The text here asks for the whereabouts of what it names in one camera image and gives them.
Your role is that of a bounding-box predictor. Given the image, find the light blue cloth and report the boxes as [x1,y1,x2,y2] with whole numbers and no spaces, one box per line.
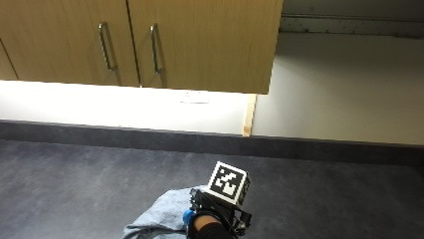
[122,184,210,239]

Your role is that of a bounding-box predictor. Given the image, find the white marker cube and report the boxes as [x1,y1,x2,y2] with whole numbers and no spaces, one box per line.
[206,160,251,207]

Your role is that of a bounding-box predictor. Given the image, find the wooden trim strip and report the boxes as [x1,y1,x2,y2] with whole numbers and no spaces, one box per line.
[240,94,258,137]

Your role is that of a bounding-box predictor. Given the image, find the white wall socket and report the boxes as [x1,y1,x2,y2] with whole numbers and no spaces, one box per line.
[179,91,211,105]

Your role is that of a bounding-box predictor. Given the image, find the metal cabinet door handle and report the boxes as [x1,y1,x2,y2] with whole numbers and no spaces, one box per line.
[97,21,117,72]
[149,23,165,76]

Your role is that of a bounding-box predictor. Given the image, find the wooden wall cabinet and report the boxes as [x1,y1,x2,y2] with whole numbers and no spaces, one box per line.
[0,0,284,96]

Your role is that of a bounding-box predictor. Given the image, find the grey metal wall rail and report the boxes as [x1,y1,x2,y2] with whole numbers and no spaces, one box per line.
[278,13,424,38]

